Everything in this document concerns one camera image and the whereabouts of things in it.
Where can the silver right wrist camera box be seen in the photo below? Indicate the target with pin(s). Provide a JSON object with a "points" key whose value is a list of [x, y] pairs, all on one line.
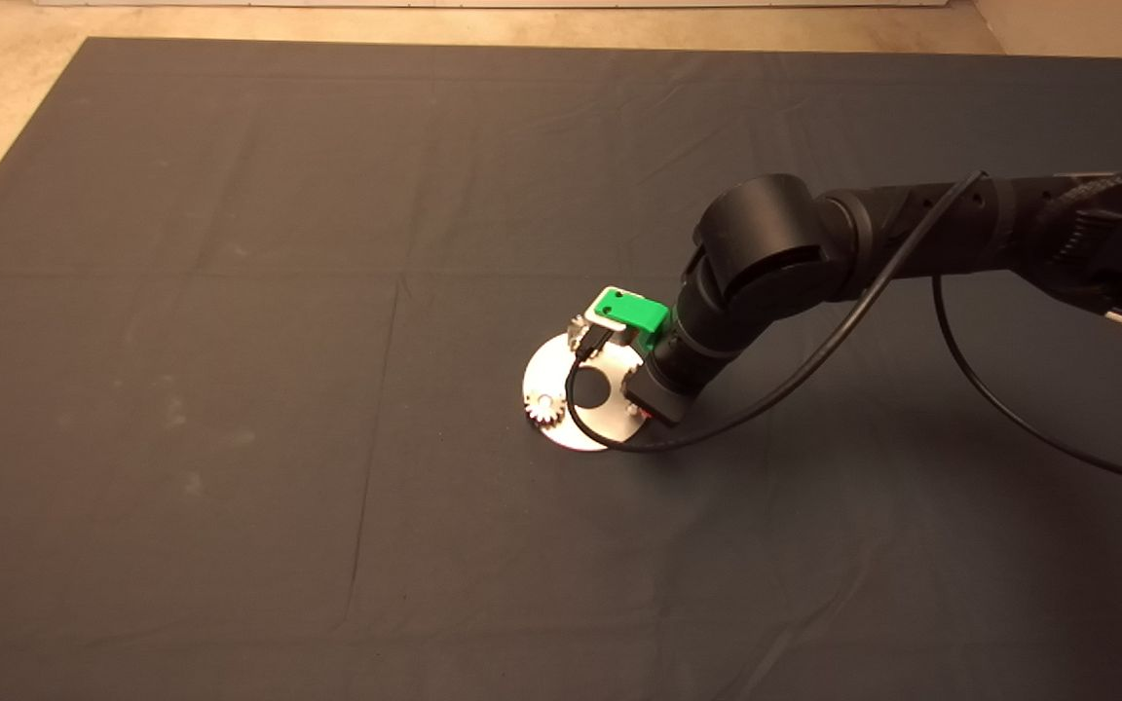
{"points": [[595, 321]]}

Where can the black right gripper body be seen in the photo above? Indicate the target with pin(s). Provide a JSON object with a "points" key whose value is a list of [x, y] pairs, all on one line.
{"points": [[658, 394]]}

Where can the dark grey table cloth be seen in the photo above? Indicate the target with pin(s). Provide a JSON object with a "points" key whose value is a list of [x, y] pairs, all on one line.
{"points": [[230, 292]]}

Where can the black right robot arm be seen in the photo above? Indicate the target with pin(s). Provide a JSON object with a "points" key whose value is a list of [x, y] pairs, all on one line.
{"points": [[912, 229]]}

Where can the small steel planetary gear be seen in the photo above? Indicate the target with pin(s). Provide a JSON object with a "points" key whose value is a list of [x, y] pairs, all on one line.
{"points": [[578, 333], [544, 408]]}

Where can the round metal carrier plate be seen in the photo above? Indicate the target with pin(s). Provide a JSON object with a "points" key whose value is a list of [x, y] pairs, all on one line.
{"points": [[551, 375]]}

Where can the green right camera mount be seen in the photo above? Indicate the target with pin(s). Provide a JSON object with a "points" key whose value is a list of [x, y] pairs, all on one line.
{"points": [[634, 313]]}

